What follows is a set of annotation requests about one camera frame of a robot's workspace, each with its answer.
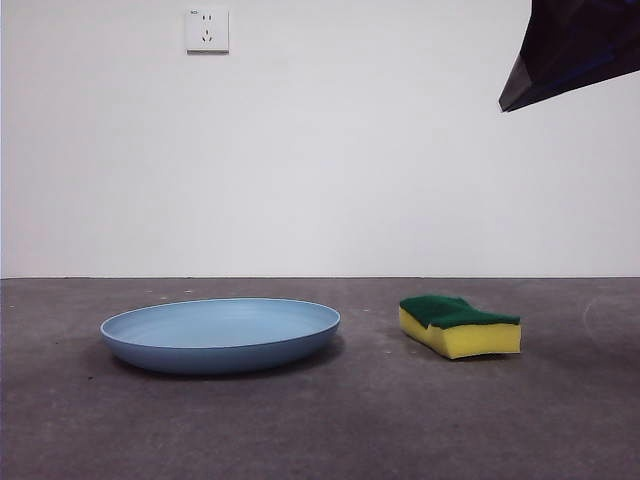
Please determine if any green and yellow sponge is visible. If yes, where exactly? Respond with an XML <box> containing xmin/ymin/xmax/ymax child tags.
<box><xmin>397</xmin><ymin>294</ymin><xmax>523</xmax><ymax>362</ymax></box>

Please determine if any light blue round plate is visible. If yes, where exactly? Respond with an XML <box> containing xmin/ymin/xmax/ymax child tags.
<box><xmin>99</xmin><ymin>297</ymin><xmax>344</xmax><ymax>377</ymax></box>

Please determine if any white wall socket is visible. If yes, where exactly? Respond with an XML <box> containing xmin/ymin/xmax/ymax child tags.
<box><xmin>185</xmin><ymin>7</ymin><xmax>232</xmax><ymax>55</ymax></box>

